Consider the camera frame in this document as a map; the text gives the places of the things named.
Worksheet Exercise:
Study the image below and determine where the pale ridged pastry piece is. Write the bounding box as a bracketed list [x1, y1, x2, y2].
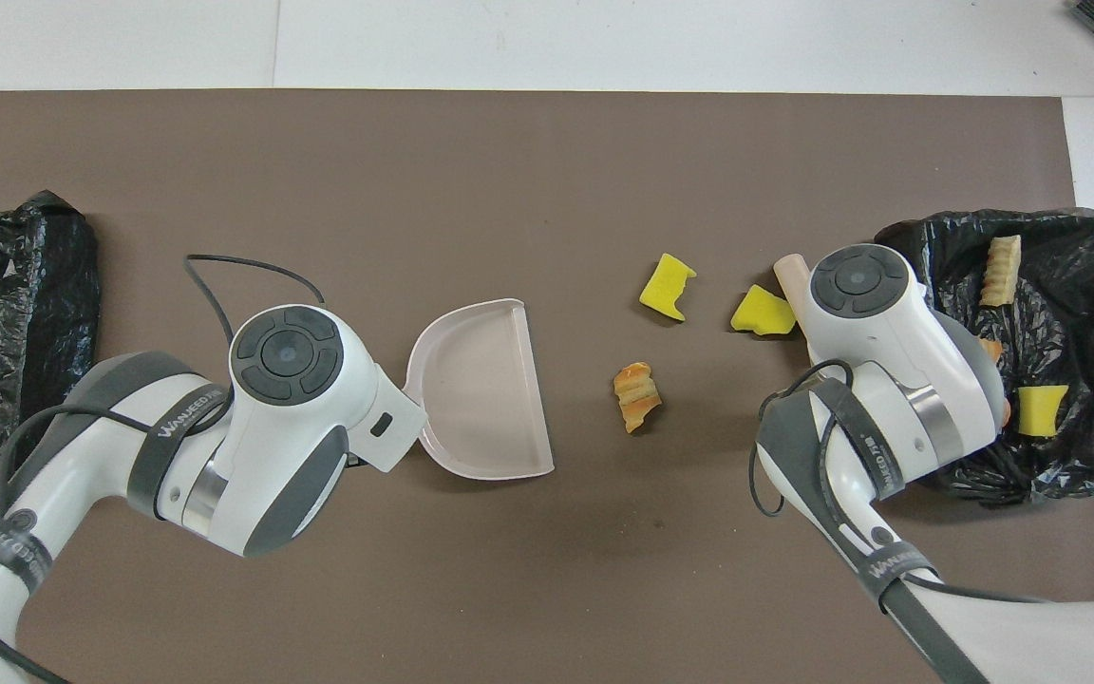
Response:
[979, 235, 1023, 308]

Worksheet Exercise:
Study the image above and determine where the notched yellow sponge piece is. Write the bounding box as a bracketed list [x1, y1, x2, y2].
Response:
[639, 252, 699, 321]

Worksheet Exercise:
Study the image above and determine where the small yellow sponge piece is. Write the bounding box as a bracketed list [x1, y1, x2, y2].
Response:
[1016, 384, 1070, 439]

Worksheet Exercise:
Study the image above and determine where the brown paper table mat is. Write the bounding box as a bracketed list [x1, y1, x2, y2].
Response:
[0, 90, 1094, 684]

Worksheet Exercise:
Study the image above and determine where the wedge yellow sponge piece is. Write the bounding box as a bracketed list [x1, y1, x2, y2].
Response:
[730, 284, 797, 336]

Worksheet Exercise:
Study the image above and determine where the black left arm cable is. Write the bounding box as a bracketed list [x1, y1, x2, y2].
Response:
[0, 253, 328, 684]

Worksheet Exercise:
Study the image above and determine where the beige plastic dustpan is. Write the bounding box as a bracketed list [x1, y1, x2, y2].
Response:
[403, 298, 556, 481]

